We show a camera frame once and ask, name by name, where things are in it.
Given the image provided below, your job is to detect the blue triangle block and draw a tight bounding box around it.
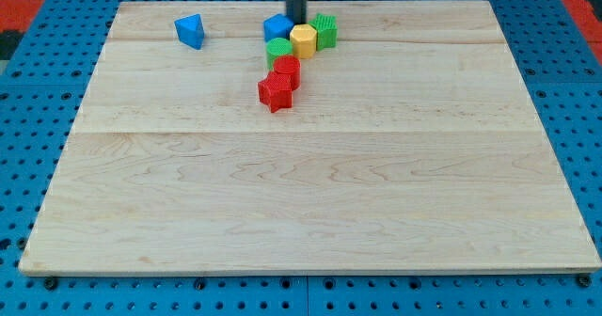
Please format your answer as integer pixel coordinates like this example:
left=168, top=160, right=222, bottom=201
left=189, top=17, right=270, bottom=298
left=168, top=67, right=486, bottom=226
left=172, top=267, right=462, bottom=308
left=174, top=14, right=205, bottom=50

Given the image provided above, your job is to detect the blue cube block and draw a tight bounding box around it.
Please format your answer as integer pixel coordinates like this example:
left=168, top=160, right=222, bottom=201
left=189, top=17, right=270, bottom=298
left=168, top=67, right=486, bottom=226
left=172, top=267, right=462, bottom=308
left=263, top=14, right=294, bottom=42

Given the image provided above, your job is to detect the green star block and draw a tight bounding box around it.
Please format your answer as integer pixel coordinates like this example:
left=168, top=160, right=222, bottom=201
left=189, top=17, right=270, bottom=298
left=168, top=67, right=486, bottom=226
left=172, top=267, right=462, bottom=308
left=309, top=13, right=338, bottom=51

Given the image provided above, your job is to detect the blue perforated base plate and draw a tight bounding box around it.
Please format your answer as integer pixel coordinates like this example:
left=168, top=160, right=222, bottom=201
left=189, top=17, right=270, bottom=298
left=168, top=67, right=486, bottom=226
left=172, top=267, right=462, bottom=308
left=1, top=0, right=601, bottom=315

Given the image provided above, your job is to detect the green cylinder block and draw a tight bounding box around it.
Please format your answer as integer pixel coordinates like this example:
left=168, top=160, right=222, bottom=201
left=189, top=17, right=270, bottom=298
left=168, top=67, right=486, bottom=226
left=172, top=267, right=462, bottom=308
left=265, top=38, right=293, bottom=71

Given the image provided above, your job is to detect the red star block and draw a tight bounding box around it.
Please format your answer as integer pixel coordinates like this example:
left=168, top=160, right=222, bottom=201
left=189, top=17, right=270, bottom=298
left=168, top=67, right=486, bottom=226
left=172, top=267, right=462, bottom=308
left=258, top=71, right=293, bottom=113

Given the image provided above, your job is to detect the red cylinder block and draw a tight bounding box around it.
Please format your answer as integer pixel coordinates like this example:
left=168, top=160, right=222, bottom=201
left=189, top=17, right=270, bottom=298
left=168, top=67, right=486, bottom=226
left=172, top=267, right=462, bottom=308
left=273, top=55, right=301, bottom=90

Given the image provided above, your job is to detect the yellow hexagon block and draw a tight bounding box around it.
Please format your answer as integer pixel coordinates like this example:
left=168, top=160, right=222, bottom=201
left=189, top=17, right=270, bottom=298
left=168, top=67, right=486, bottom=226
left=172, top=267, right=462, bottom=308
left=290, top=24, right=317, bottom=59

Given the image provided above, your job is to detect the light wooden board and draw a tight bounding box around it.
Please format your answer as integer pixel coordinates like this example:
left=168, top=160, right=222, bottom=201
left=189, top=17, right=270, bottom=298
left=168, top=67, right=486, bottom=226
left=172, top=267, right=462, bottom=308
left=19, top=1, right=601, bottom=277

